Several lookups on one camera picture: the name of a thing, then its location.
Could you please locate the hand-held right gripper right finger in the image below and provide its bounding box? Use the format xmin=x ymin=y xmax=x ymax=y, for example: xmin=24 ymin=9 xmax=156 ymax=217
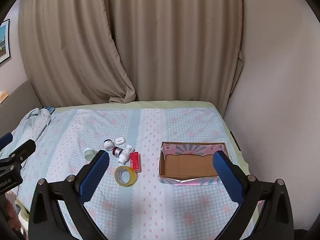
xmin=212 ymin=150 xmax=294 ymax=240

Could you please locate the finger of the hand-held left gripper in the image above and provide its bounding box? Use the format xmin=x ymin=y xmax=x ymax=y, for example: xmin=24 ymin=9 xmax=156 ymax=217
xmin=0 ymin=133 xmax=14 ymax=151
xmin=0 ymin=139 xmax=37 ymax=166

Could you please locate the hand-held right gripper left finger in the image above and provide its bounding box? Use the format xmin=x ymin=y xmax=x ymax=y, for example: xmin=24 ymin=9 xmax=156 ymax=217
xmin=28 ymin=149 xmax=110 ymax=240

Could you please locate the pale green jar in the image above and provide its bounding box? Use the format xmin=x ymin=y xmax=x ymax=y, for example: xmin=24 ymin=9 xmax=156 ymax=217
xmin=84 ymin=148 xmax=97 ymax=161

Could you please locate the yellow tape roll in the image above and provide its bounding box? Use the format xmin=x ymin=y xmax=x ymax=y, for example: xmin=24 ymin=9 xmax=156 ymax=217
xmin=114 ymin=165 xmax=138 ymax=187

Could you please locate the white bottle with green label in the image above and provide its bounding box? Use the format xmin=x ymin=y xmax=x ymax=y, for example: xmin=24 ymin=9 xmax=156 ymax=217
xmin=118 ymin=144 xmax=133 ymax=164

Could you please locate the pink patterned cardboard box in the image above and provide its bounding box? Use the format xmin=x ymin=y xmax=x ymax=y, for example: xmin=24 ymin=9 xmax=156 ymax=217
xmin=158 ymin=141 xmax=229 ymax=187

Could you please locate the red carton box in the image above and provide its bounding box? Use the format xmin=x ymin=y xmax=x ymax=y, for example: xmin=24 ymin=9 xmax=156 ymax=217
xmin=129 ymin=151 xmax=142 ymax=173

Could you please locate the crumpled blue checked quilt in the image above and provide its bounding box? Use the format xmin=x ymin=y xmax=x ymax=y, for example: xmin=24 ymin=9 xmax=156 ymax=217
xmin=0 ymin=107 xmax=56 ymax=198

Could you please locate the grey headboard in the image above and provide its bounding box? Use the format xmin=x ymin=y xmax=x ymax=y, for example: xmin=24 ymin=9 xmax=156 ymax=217
xmin=0 ymin=79 xmax=44 ymax=137

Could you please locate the blue checked floral blanket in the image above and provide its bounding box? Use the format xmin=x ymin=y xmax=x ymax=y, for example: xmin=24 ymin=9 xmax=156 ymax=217
xmin=15 ymin=107 xmax=265 ymax=240

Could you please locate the pale green bed sheet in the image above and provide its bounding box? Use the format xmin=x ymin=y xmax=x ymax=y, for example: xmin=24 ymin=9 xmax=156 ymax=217
xmin=15 ymin=100 xmax=267 ymax=230

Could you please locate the beige curtain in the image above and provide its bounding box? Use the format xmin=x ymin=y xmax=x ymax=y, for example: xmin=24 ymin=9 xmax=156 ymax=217
xmin=18 ymin=0 xmax=137 ymax=107
xmin=107 ymin=0 xmax=244 ymax=103

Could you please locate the framed wall picture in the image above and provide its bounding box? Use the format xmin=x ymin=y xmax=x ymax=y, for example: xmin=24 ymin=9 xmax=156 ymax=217
xmin=0 ymin=19 xmax=12 ymax=64

